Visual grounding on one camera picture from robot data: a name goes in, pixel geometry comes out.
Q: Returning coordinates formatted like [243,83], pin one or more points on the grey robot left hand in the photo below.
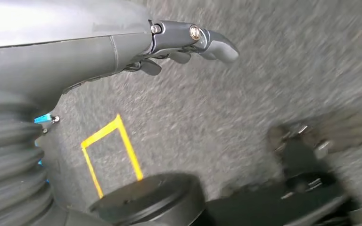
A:
[59,46]

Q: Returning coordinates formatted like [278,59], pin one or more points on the blue metal shelf rack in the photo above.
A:
[42,118]

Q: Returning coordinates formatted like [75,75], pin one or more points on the yellow floor tape square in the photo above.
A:
[129,146]

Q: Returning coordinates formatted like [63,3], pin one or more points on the black round robot joint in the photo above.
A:
[149,199]

